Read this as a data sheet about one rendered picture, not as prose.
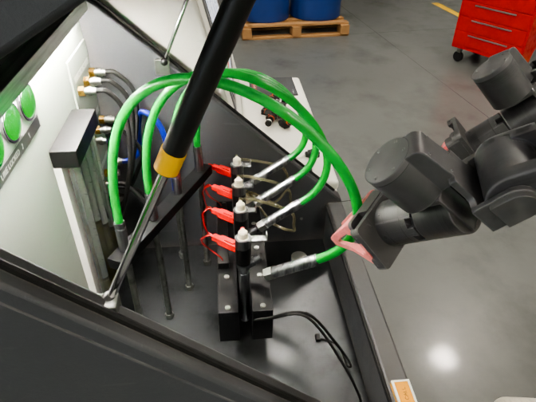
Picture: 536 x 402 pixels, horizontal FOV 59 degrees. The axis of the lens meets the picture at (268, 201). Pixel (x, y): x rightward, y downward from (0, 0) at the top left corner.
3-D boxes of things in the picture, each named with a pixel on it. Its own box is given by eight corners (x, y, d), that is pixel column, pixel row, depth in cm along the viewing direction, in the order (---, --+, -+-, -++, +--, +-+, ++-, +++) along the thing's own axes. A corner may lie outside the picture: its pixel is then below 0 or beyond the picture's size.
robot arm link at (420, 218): (485, 242, 49) (494, 197, 51) (443, 206, 46) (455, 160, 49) (431, 250, 54) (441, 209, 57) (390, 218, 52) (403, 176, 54)
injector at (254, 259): (263, 322, 93) (264, 241, 81) (238, 324, 93) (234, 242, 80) (262, 311, 95) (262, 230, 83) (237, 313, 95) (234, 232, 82)
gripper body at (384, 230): (345, 233, 57) (391, 223, 50) (384, 180, 62) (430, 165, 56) (376, 272, 58) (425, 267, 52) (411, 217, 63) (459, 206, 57)
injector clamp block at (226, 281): (272, 360, 95) (273, 309, 86) (221, 364, 94) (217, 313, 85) (258, 246, 122) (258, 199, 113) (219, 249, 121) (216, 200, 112)
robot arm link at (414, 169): (549, 210, 43) (528, 151, 49) (473, 135, 39) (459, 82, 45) (439, 263, 51) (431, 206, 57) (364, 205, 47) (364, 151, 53)
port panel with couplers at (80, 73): (118, 210, 97) (86, 62, 79) (101, 211, 97) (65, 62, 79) (128, 176, 108) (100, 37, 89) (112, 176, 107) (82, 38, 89)
